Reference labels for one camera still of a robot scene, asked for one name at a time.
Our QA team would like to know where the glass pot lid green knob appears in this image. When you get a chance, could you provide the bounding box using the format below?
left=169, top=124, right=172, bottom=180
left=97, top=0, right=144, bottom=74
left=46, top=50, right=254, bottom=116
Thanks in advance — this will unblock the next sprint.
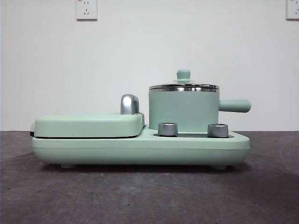
left=149, top=69, right=220, bottom=90

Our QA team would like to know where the silver control knob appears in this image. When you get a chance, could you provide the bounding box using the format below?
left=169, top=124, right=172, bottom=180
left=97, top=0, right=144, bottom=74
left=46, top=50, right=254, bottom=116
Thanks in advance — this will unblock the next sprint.
left=207, top=123, right=229, bottom=138
left=157, top=122, right=178, bottom=137

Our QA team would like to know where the mint green breakfast machine base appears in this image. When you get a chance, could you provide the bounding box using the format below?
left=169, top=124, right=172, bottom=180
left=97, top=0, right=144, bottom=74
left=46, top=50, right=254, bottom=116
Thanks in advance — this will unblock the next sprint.
left=31, top=125, right=250, bottom=169

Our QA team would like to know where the mint green hinged griddle cover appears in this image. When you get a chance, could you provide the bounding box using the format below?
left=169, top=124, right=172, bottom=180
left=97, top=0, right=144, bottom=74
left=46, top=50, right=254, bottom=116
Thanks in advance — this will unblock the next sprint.
left=30, top=112, right=145, bottom=139

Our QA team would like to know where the chrome griddle cover handle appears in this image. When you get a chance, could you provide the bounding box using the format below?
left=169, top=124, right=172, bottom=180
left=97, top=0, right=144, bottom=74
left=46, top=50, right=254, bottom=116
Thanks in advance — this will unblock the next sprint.
left=120, top=94, right=141, bottom=115

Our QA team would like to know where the mint green handled steamer pot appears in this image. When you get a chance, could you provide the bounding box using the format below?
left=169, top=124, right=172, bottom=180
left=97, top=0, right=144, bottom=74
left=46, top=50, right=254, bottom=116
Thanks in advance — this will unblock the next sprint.
left=148, top=87, right=252, bottom=132

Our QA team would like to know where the white wall socket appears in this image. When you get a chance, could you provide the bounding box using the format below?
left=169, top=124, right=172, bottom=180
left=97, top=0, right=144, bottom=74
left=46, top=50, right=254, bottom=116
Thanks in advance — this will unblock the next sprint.
left=286, top=0, right=299, bottom=20
left=76, top=0, right=98, bottom=21

